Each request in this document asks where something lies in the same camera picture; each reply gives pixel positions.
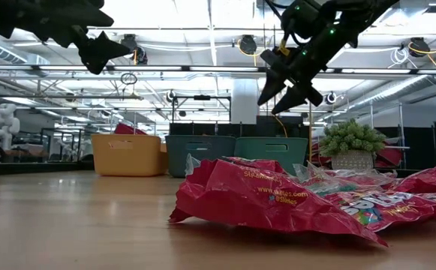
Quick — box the black background gantry frame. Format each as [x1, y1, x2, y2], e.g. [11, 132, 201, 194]
[171, 94, 233, 125]

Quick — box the clear wrapped green gummy candy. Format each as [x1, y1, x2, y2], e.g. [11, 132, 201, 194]
[314, 182, 358, 197]

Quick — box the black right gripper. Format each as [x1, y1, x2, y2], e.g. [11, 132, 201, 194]
[257, 0, 353, 116]

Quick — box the hanging cable loop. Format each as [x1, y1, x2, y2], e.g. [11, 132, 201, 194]
[120, 72, 139, 86]

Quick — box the green plastic bin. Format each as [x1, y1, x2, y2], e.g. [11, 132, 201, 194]
[234, 136, 309, 176]

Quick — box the red background object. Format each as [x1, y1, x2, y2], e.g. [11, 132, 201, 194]
[113, 122, 148, 136]
[374, 145, 404, 169]

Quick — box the yellow plastic bin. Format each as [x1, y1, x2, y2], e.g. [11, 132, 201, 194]
[91, 133, 169, 177]

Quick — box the yellow cable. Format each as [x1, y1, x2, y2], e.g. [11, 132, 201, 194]
[308, 100, 314, 163]

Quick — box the black background partition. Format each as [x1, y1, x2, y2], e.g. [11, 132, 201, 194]
[168, 115, 311, 138]

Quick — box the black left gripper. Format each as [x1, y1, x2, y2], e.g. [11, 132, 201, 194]
[5, 0, 131, 75]

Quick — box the red Skittles candy bag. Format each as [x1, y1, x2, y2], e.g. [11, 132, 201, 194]
[167, 156, 389, 248]
[389, 162, 436, 194]
[324, 190, 436, 233]

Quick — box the black background curtain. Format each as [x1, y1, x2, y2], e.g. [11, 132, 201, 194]
[374, 121, 436, 168]

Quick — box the long ceiling light bar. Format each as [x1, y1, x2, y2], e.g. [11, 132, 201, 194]
[0, 64, 436, 75]

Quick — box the potted artificial green plant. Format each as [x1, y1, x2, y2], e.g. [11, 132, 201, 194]
[317, 118, 388, 170]

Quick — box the blue plastic bin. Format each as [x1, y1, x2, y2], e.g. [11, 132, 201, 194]
[165, 134, 237, 179]

